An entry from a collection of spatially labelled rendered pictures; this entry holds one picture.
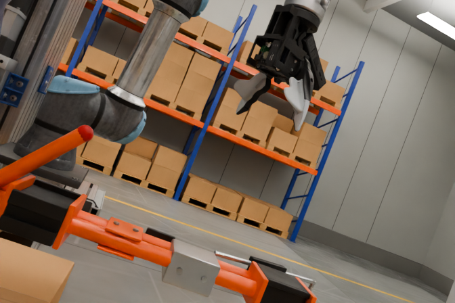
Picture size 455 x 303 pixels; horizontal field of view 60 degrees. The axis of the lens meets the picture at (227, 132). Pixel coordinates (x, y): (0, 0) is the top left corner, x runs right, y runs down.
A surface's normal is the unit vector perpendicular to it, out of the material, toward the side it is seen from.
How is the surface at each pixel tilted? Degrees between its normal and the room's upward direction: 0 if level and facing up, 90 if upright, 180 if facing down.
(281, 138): 90
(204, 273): 90
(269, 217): 90
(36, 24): 90
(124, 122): 99
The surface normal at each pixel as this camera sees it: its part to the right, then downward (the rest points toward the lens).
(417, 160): 0.25, 0.05
